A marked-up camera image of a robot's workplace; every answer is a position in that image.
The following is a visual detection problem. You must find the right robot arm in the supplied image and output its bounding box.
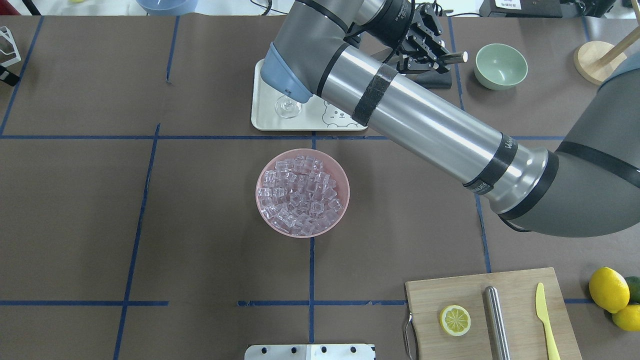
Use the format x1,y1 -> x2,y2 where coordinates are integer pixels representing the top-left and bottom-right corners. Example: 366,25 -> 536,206
261,0 -> 640,238

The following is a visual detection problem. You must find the blue bowl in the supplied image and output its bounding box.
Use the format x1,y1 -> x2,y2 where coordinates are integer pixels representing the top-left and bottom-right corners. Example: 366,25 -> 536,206
135,0 -> 199,16

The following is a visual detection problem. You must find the pink bowl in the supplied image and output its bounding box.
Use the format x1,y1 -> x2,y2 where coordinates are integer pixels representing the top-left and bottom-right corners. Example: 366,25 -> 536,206
255,148 -> 350,238

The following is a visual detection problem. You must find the dark grey folded cloth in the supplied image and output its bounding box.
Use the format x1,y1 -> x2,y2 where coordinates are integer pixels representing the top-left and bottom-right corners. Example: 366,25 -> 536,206
413,65 -> 453,90

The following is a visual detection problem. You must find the clear ice cubes pile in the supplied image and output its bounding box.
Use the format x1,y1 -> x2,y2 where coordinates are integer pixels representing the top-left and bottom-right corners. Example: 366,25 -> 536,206
260,156 -> 344,236

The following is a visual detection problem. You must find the lemon half slice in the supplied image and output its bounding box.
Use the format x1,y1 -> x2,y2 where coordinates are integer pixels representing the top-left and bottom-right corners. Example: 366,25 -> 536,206
439,304 -> 471,337

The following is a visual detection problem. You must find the clear wine glass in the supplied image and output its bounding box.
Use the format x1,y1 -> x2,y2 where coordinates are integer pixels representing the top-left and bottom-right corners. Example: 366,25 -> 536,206
274,95 -> 303,119

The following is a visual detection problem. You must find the wooden cutting board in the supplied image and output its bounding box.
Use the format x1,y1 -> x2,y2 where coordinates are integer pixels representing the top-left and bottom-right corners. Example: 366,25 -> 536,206
405,268 -> 582,360

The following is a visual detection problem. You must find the wooden stand with base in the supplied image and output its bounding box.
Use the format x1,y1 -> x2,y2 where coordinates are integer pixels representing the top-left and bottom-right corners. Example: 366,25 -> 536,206
573,27 -> 640,85

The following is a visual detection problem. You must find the green bowl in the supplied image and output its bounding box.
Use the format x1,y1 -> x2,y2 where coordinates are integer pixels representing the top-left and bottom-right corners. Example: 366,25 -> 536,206
473,43 -> 529,91

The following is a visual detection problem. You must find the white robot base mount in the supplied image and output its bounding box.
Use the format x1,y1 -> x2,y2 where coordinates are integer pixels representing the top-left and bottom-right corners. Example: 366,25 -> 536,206
244,343 -> 377,360

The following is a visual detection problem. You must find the white bear tray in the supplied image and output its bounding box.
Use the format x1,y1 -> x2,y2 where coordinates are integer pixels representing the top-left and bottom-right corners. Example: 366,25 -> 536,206
250,59 -> 367,132

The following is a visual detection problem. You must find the metal ice scoop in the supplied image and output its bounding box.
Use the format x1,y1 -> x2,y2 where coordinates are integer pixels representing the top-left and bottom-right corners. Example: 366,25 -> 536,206
370,47 -> 469,66

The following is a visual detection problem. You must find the yellow plastic knife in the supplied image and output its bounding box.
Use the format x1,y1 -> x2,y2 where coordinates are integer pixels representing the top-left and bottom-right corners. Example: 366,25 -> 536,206
534,282 -> 561,360

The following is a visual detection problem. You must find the yellow lemon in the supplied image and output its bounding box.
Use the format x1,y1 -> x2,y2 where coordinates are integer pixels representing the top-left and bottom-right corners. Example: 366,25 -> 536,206
612,304 -> 640,332
589,266 -> 630,314

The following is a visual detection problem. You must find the white wire cup rack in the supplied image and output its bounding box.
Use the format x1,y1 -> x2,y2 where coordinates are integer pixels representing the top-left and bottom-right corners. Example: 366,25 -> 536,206
0,26 -> 22,87

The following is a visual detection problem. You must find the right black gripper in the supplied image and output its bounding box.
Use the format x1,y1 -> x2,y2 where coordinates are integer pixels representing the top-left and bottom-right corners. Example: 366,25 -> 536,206
397,3 -> 451,75

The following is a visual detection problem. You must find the green lime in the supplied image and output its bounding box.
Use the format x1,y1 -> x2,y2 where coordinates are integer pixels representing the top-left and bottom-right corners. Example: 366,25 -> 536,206
624,276 -> 640,304

